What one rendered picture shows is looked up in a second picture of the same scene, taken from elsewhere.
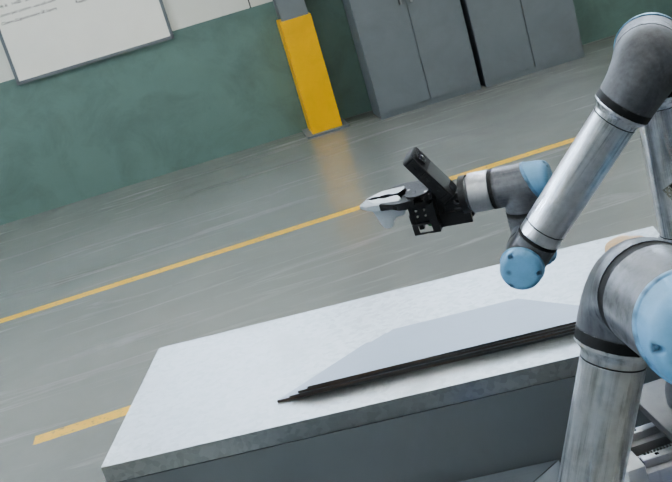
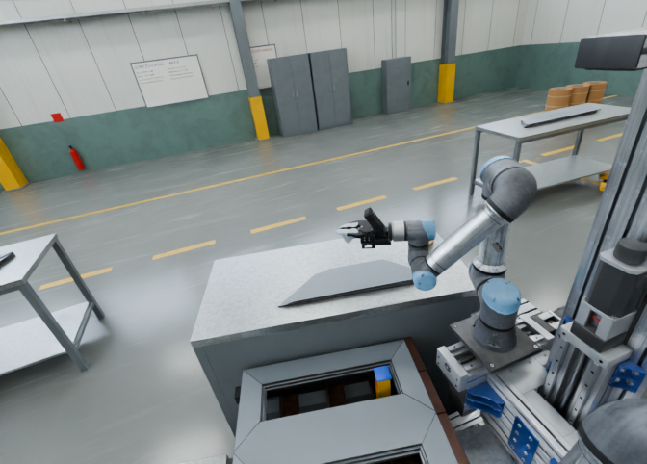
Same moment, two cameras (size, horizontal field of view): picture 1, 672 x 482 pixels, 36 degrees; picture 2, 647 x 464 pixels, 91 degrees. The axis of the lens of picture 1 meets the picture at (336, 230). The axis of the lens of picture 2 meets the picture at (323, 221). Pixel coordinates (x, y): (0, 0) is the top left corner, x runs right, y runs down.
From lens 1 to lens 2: 0.95 m
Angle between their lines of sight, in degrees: 16
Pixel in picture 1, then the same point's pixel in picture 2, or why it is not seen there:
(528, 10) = (336, 105)
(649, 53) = (526, 187)
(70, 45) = (168, 95)
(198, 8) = (219, 88)
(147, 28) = (199, 92)
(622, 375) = not seen: outside the picture
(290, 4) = (253, 91)
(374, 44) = (283, 111)
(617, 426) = not seen: outside the picture
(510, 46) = (328, 117)
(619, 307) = not seen: outside the picture
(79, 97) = (171, 116)
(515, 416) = (388, 321)
